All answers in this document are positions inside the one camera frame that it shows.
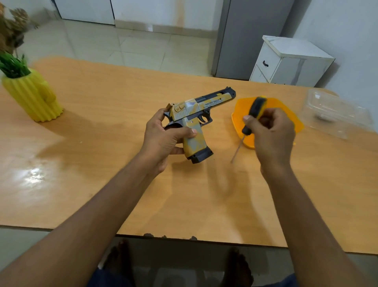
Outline white door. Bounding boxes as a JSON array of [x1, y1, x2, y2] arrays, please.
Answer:
[[54, 0, 115, 25]]

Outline black and yellow screwdriver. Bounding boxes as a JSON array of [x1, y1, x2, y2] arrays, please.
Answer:
[[230, 97, 268, 164]]

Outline person's right hand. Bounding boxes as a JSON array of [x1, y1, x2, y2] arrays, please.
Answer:
[[243, 108, 296, 181]]

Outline person's right foot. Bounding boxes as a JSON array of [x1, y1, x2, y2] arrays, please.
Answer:
[[228, 247, 254, 287]]

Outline yellow cactus-shaped vase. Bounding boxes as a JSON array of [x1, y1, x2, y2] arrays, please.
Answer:
[[1, 69, 64, 123]]

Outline orange plastic lid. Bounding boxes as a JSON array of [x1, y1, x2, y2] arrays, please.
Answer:
[[231, 97, 305, 149]]

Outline dried brown flowers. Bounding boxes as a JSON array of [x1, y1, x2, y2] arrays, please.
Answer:
[[0, 3, 39, 56]]

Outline person's left forearm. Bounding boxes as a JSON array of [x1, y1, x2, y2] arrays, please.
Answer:
[[0, 152, 161, 287]]

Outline person's foot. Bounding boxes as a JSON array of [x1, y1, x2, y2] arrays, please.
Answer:
[[228, 247, 254, 287], [103, 239, 134, 280]]

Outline yellow and black toy pistol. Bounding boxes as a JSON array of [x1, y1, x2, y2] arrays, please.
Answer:
[[163, 87, 237, 164]]

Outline grey refrigerator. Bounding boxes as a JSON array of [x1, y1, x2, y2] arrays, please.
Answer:
[[211, 0, 296, 81]]

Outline person's left foot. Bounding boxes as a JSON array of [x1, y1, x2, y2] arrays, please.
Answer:
[[103, 239, 134, 280]]

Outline person's right forearm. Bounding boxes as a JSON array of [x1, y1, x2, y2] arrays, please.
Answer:
[[261, 165, 373, 287]]

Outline person's left hand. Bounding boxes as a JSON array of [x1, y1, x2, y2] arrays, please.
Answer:
[[141, 108, 198, 175]]

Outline person's blue shorts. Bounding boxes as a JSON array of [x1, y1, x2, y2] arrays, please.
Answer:
[[87, 267, 299, 287]]

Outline white bedside cabinet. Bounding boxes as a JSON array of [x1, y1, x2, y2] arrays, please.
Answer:
[[249, 35, 336, 87]]

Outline green artificial plant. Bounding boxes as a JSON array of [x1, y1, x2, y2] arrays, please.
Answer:
[[0, 51, 32, 79]]

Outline clear plastic container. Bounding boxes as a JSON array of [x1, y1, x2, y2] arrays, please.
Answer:
[[298, 88, 375, 140]]

